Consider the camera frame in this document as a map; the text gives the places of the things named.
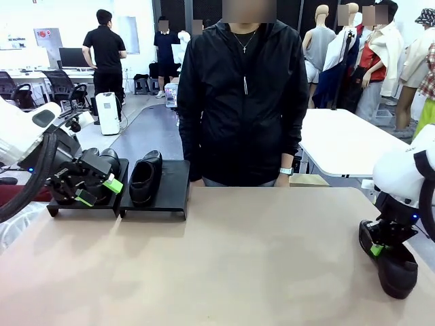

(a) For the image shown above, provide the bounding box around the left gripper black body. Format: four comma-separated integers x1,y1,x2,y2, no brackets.
47,151,113,204

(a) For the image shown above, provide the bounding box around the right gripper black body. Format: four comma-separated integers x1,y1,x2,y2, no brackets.
368,219,419,247

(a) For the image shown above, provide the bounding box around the large black leather shoe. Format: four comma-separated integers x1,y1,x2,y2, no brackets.
358,219,419,300
128,149,163,207

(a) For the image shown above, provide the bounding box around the person's right forearm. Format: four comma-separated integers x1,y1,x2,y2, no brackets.
177,115,205,183

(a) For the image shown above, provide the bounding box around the person's left forearm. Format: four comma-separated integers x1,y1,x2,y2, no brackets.
279,111,309,169

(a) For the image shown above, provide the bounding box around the black metal shoe stand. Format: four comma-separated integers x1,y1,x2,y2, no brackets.
47,158,130,218
118,158,191,221

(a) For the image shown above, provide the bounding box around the white air purifier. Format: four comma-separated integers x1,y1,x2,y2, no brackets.
95,92,121,136

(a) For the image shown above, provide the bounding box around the white plastic sheet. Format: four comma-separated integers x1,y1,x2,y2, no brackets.
0,202,50,252

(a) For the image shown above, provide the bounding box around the dark red cloth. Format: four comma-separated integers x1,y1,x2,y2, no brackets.
0,185,52,208

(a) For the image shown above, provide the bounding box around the black office chair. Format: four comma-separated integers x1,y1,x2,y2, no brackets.
0,71,16,100
12,83,37,110
43,69,92,120

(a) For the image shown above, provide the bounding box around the brown cardboard box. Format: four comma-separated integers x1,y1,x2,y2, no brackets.
291,173,332,187

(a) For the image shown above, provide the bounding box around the large white table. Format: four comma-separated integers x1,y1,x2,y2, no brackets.
298,107,414,177

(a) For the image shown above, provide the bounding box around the transparent computer case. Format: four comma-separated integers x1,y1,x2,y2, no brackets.
164,83,178,108

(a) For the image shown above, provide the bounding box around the long white office desk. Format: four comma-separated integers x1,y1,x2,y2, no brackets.
0,67,96,113

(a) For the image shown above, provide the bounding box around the black computer monitor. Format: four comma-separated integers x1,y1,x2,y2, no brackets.
58,47,94,69

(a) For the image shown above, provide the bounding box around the mannequin in neon yellow pants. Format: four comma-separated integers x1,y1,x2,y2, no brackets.
411,43,435,143

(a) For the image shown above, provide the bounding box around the man in black shirt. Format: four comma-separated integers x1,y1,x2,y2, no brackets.
82,9,128,123

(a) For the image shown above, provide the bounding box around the person in navy shorts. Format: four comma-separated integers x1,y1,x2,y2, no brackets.
153,16,181,99

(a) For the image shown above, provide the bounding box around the person in black jacket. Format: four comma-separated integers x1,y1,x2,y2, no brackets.
175,16,310,188

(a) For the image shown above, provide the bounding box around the mannequin with bucket hat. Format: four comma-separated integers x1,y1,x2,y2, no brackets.
395,8,435,132

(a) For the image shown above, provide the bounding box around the mannequin in navy white jacket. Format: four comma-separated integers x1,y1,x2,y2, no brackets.
312,3,361,110

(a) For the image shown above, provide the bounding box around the mannequin in red top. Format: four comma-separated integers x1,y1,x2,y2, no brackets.
355,0,405,115

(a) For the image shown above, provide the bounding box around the mannequin in grey tank top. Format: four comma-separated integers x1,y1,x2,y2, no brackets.
303,3,338,109

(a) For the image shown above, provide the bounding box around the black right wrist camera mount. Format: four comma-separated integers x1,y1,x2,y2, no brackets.
373,189,421,225

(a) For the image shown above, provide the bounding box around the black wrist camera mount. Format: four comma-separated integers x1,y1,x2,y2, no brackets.
50,130,82,169
373,189,421,225

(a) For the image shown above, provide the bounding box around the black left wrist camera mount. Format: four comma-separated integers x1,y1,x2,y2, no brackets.
50,130,82,169

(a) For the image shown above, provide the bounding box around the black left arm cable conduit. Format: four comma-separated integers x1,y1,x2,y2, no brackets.
0,133,58,224

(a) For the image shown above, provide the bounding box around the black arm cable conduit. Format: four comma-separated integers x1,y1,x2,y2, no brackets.
0,133,58,224
413,149,435,238

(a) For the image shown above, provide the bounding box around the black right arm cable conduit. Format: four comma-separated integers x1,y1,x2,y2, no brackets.
413,149,435,238

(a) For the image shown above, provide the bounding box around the wall poster with red signs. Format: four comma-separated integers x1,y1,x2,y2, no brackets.
33,27,64,57

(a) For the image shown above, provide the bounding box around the grey wall poster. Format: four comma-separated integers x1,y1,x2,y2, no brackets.
120,16,141,54

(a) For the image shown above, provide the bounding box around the silver cross necklace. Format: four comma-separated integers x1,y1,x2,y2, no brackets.
234,30,259,54

